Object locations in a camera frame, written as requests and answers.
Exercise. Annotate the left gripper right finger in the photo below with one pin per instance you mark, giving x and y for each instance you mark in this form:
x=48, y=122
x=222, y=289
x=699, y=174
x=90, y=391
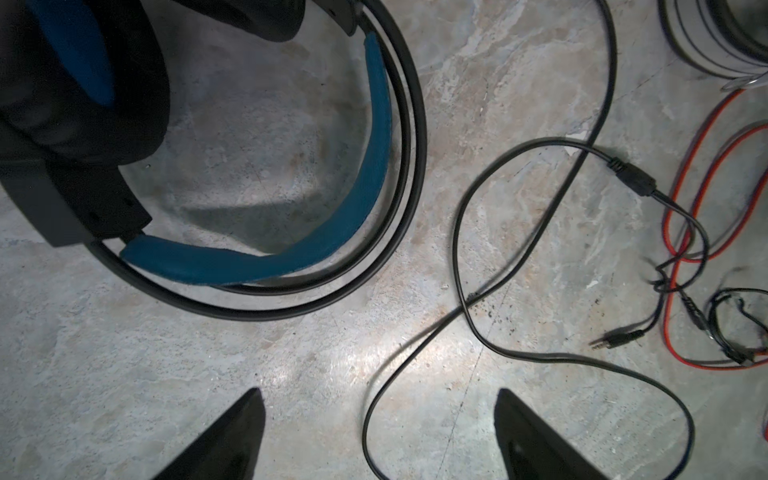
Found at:
x=531, y=449

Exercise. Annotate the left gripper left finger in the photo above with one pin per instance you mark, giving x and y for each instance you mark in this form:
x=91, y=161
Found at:
x=227, y=449

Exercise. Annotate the black blue headphones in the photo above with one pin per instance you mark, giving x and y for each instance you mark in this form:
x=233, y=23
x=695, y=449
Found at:
x=248, y=161

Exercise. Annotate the white black headphones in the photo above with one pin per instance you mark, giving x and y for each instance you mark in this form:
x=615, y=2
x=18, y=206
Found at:
x=725, y=39

